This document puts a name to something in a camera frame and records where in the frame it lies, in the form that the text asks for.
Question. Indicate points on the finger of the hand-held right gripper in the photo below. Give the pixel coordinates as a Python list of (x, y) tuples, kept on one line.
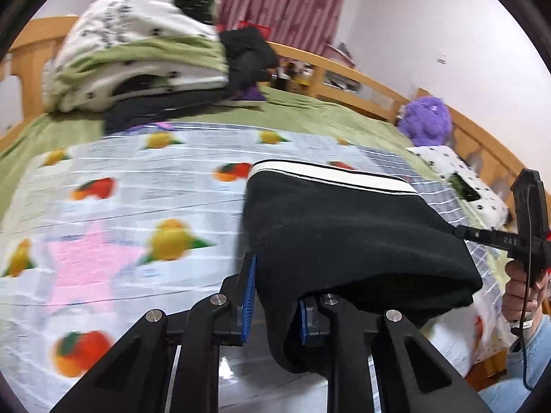
[(482, 236)]

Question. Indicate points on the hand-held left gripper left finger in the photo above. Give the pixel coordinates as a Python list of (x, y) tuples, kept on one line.
[(249, 297)]

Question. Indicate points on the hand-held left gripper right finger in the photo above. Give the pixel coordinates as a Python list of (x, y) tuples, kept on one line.
[(304, 320)]

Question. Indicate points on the black pants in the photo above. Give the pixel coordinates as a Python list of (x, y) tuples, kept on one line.
[(344, 241)]

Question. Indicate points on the person's right hand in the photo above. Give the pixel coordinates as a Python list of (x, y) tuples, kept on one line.
[(514, 293)]

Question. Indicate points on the grey checked sheet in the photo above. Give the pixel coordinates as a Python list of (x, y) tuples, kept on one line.
[(434, 198)]

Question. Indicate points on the floral white pillow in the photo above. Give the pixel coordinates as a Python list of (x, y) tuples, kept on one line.
[(460, 167)]

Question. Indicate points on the purple plush toy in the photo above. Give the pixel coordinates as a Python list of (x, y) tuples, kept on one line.
[(426, 120)]

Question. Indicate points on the person's light blue denim clothing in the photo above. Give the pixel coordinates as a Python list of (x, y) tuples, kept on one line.
[(516, 387)]

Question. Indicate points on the fruit print plastic tablecloth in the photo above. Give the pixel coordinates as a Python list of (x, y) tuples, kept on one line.
[(129, 180)]

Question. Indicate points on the green fleece blanket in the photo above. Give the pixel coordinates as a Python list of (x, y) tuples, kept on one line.
[(323, 112)]

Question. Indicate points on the purple cloth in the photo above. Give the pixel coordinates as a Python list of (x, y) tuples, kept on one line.
[(252, 93)]

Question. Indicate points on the black zippered garment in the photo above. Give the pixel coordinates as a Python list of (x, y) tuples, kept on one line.
[(150, 109)]

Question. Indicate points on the cardboard box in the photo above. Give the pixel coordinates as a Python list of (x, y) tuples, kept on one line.
[(342, 53)]

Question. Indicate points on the black puffy jacket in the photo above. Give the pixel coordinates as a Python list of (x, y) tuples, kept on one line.
[(249, 56)]

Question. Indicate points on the red box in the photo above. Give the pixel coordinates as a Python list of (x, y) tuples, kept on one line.
[(258, 29)]

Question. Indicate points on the red patterned curtain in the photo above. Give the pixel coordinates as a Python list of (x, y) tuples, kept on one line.
[(280, 0)]

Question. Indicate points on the folded floral white green quilt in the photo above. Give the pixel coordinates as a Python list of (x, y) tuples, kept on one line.
[(129, 21)]

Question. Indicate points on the wooden bed frame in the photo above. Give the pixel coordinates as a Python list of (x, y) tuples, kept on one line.
[(344, 73)]

